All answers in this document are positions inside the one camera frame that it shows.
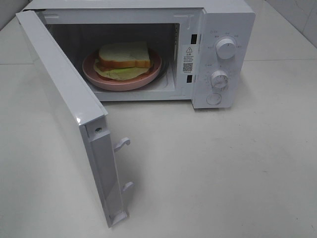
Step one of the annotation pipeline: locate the white bread sandwich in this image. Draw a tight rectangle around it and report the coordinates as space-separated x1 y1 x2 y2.
94 42 153 81

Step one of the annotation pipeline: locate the white timer knob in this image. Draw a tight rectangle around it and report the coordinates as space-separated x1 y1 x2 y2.
211 70 228 89

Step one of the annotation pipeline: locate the glass microwave turntable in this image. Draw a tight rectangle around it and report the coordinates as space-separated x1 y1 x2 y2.
150 61 169 87

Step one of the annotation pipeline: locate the white warning label sticker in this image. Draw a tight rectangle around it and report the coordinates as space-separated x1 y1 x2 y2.
182 45 195 73

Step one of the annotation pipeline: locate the pink round plate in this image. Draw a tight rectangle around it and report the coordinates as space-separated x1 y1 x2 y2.
82 48 162 91

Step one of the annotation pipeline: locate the white microwave door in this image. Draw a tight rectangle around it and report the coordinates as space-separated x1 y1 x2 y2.
16 10 133 227

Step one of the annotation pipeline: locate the round white door button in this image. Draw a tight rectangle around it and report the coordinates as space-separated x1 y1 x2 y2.
207 93 221 105

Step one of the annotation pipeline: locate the upper white power knob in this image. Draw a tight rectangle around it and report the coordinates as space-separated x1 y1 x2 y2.
216 37 236 60

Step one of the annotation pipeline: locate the white microwave oven body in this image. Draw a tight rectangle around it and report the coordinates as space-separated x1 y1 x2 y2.
16 0 256 109

